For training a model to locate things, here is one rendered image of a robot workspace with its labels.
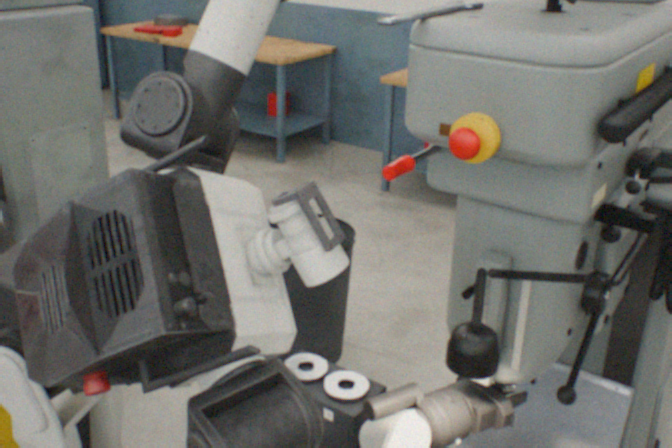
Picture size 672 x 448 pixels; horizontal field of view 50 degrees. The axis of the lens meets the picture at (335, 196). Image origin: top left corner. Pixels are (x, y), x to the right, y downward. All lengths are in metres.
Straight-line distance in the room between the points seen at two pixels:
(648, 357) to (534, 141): 0.86
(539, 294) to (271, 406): 0.43
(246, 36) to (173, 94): 0.14
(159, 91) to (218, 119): 0.10
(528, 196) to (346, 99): 5.50
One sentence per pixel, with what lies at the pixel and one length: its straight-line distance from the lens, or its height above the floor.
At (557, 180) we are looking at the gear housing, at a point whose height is 1.69.
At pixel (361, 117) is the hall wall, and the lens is 6.41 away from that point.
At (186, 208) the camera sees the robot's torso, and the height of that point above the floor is 1.67.
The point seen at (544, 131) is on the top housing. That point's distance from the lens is 0.88.
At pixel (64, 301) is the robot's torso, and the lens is 0.94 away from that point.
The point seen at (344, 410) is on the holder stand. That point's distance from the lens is 1.44.
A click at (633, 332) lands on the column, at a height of 1.23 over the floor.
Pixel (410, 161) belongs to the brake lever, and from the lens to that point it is 0.96.
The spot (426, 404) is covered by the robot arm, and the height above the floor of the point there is 1.29.
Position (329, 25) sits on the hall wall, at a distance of 6.45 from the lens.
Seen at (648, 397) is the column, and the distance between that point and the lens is 1.72.
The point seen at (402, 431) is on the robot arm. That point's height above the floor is 1.29.
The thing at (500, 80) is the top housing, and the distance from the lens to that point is 0.88.
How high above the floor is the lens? 2.02
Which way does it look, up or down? 22 degrees down
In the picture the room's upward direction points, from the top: 1 degrees clockwise
